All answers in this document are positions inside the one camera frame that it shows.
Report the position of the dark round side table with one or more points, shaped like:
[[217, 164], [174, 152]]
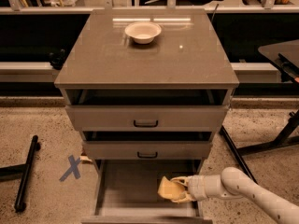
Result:
[[285, 57]]

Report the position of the grey bottom drawer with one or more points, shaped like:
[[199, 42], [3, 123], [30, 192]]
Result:
[[127, 193]]

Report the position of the black stand leg left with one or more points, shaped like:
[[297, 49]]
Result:
[[21, 172]]

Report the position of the black drawer handle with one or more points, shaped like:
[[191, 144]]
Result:
[[141, 155], [145, 123]]

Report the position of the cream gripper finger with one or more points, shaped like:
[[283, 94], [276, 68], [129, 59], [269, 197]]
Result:
[[184, 197], [183, 180]]

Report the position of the grey drawer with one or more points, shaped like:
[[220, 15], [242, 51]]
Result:
[[172, 118], [169, 145], [127, 193]]

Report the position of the black middle drawer handle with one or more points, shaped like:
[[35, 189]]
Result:
[[141, 155]]

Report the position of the blue tape cross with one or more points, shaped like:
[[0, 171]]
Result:
[[72, 170]]

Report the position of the grey top drawer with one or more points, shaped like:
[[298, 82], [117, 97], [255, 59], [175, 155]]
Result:
[[172, 118]]

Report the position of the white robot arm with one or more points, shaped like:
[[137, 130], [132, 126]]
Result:
[[233, 183]]

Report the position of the black top drawer handle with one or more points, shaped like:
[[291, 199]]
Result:
[[145, 123]]

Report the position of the black clamp knob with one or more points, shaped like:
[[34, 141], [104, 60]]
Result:
[[57, 59]]

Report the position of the yellow sponge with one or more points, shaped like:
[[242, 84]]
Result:
[[169, 190]]

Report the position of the white bowl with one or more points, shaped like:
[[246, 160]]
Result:
[[143, 32]]

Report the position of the black stand leg right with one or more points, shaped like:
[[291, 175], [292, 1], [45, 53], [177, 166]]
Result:
[[283, 139]]

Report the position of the grey middle drawer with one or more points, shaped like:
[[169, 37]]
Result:
[[169, 145]]

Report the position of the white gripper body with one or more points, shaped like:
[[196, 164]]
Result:
[[196, 188]]

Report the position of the black stand leg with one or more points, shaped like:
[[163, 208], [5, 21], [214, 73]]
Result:
[[283, 139], [21, 172]]

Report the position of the grey drawer cabinet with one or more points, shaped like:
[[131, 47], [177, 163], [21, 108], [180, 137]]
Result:
[[184, 65]]

